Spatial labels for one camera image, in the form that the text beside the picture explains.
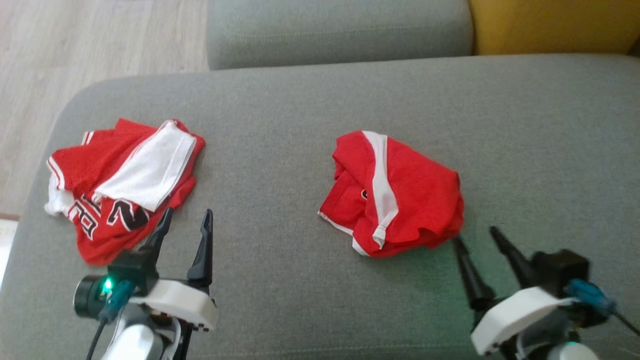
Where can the red shorts with white stripe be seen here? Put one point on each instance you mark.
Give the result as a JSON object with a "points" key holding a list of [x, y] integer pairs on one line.
{"points": [[425, 200]]}

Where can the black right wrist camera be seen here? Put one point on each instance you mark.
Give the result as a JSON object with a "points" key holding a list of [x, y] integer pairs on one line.
{"points": [[560, 270]]}

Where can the grey sofa seat, large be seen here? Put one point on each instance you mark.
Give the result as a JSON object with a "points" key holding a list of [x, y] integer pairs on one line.
{"points": [[300, 125]]}

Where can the red basketball jersey with number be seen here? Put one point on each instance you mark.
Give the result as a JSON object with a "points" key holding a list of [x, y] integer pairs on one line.
{"points": [[97, 245]]}

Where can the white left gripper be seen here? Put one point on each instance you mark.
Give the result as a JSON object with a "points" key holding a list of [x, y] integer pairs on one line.
{"points": [[180, 300]]}

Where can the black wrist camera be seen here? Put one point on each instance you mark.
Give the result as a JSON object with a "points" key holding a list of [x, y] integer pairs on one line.
{"points": [[560, 270], [135, 270]]}

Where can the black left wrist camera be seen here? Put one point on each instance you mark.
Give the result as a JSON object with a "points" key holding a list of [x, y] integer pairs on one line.
{"points": [[135, 270]]}

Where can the large yellow sofa backrest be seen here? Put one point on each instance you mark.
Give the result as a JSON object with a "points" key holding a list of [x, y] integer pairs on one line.
{"points": [[550, 25]]}

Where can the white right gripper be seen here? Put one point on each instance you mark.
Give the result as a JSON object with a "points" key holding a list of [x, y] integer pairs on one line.
{"points": [[515, 315]]}

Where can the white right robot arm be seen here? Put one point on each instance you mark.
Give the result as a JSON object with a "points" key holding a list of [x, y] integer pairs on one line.
{"points": [[575, 352]]}

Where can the grey sofa seat cushion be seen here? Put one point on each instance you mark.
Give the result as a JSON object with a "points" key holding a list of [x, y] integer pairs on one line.
{"points": [[340, 30]]}

